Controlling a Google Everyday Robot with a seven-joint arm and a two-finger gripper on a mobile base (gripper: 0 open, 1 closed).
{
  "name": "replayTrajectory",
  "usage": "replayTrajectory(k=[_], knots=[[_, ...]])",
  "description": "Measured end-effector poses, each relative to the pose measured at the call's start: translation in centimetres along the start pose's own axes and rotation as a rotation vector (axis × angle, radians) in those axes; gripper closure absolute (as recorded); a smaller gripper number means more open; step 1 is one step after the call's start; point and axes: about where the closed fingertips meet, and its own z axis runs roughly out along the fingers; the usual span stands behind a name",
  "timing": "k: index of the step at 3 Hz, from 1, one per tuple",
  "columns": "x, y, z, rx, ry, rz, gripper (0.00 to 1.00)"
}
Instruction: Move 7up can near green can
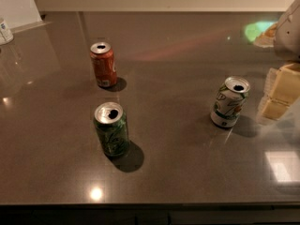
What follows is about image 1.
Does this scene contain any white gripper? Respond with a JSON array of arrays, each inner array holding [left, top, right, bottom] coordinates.
[[261, 0, 300, 120]]

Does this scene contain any white green 7up can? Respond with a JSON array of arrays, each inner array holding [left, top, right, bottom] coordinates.
[[210, 76, 250, 128]]

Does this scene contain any green soda can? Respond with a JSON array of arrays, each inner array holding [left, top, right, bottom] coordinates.
[[94, 102, 129, 158]]

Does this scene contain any orange soda can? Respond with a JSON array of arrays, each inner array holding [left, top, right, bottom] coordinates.
[[90, 41, 117, 88]]

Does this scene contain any white container at left edge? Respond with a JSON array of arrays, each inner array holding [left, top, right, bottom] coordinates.
[[0, 17, 14, 45]]

